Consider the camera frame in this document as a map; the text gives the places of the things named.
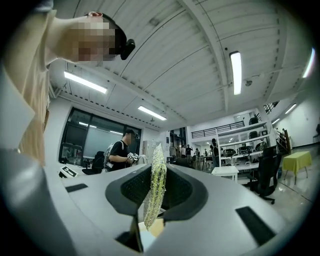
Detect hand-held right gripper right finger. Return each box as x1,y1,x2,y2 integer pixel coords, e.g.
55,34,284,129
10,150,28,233
147,163,288,256

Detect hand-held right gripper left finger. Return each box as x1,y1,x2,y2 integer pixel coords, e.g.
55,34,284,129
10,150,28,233
53,164,154,256

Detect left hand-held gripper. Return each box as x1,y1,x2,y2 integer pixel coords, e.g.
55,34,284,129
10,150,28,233
58,165,79,179

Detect white mesh cloth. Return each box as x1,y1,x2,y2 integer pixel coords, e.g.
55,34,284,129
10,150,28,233
143,142,168,231

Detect tan object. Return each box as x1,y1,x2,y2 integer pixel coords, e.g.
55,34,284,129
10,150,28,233
149,218,166,238

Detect table with yellow-green cloth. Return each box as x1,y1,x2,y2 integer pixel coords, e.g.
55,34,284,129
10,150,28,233
282,150,313,185

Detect black office chair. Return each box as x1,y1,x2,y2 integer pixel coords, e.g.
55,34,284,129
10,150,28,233
246,145,283,205
81,150,106,176

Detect small white table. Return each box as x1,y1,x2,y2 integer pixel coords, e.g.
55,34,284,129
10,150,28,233
211,165,240,185

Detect large dark-framed window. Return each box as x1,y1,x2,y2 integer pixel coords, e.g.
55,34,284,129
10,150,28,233
58,106,142,168

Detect white shelving unit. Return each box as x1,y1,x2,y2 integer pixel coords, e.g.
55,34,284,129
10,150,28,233
216,120,274,171

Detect black mezzanine railing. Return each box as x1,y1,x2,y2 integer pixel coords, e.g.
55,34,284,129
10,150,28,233
191,120,245,139

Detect long ceiling light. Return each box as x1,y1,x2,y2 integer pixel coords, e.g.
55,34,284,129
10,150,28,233
229,50,243,96
284,103,298,115
63,70,109,95
137,105,168,122

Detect staircase railing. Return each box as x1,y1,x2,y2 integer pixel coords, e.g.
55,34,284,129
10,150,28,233
273,126,292,155

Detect person's beige shirt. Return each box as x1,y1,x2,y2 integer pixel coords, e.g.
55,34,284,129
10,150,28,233
0,0,59,168

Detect person's head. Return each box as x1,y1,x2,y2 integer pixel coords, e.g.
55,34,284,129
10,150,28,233
58,11,127,66

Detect black head camera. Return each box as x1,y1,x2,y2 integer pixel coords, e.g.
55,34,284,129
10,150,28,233
120,38,137,61

